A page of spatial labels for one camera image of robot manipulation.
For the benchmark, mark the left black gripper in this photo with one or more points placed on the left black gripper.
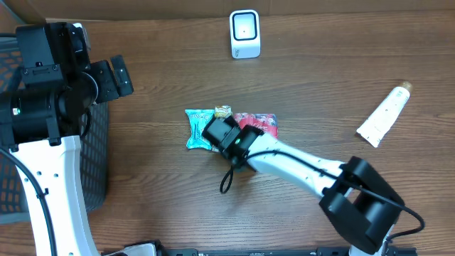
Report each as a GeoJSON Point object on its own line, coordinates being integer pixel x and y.
{"type": "Point", "coordinates": [121, 75]}

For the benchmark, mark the mint green tissue pack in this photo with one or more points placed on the mint green tissue pack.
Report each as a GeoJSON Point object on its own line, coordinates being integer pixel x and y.
{"type": "Point", "coordinates": [198, 119]}

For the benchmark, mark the green yellow snack packet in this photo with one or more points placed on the green yellow snack packet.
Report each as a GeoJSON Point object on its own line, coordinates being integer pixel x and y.
{"type": "Point", "coordinates": [222, 111]}

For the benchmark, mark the purple red liner pack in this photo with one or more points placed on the purple red liner pack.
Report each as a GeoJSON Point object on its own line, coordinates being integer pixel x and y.
{"type": "Point", "coordinates": [266, 122]}

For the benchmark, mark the white tube gold cap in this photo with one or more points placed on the white tube gold cap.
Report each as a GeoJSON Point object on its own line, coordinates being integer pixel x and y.
{"type": "Point", "coordinates": [380, 121]}

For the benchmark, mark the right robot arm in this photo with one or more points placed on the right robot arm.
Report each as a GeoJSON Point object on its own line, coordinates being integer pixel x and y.
{"type": "Point", "coordinates": [360, 204]}

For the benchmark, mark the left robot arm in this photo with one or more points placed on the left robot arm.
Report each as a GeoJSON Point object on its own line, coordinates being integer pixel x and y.
{"type": "Point", "coordinates": [52, 89]}

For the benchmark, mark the white barcode scanner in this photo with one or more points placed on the white barcode scanner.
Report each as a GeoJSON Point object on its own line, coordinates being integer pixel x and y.
{"type": "Point", "coordinates": [245, 38]}

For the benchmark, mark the grey plastic basket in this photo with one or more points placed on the grey plastic basket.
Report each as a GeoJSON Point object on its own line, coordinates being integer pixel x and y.
{"type": "Point", "coordinates": [93, 159]}

